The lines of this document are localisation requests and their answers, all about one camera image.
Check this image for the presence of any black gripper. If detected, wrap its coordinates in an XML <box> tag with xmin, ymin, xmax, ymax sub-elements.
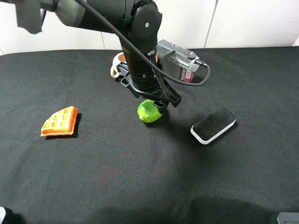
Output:
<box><xmin>117</xmin><ymin>63</ymin><xmax>181</xmax><ymax>114</ymax></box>

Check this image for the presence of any green lime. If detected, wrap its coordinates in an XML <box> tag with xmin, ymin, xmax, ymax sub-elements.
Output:
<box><xmin>137</xmin><ymin>99</ymin><xmax>162</xmax><ymax>123</ymax></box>

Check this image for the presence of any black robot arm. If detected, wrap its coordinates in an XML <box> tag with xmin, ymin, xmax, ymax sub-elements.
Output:
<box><xmin>13</xmin><ymin>0</ymin><xmax>181</xmax><ymax>112</ymax></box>

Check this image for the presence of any grey object bottom right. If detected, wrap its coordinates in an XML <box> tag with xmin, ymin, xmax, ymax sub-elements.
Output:
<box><xmin>277</xmin><ymin>212</ymin><xmax>299</xmax><ymax>224</ymax></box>

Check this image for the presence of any white black object bottom left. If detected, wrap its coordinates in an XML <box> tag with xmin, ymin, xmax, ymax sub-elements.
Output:
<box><xmin>0</xmin><ymin>207</ymin><xmax>14</xmax><ymax>224</ymax></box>

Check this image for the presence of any dark red small box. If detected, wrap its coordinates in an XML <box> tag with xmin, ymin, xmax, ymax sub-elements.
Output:
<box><xmin>180</xmin><ymin>68</ymin><xmax>195</xmax><ymax>83</ymax></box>

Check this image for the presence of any cream ceramic teapot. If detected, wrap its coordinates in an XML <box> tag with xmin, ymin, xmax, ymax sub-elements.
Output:
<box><xmin>110</xmin><ymin>52</ymin><xmax>127</xmax><ymax>79</ymax></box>

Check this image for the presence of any black white eraser block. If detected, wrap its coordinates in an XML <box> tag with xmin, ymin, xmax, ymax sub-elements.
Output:
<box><xmin>190</xmin><ymin>107</ymin><xmax>236</xmax><ymax>145</ymax></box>

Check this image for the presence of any orange waffle piece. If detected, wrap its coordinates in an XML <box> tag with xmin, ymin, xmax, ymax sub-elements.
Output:
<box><xmin>41</xmin><ymin>106</ymin><xmax>78</xmax><ymax>137</ymax></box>

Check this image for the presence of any black camera cable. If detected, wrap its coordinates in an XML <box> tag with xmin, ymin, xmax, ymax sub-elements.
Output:
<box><xmin>74</xmin><ymin>0</ymin><xmax>211</xmax><ymax>86</ymax></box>

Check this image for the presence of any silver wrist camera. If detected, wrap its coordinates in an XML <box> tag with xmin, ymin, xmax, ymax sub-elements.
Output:
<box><xmin>157</xmin><ymin>39</ymin><xmax>208</xmax><ymax>72</ymax></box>

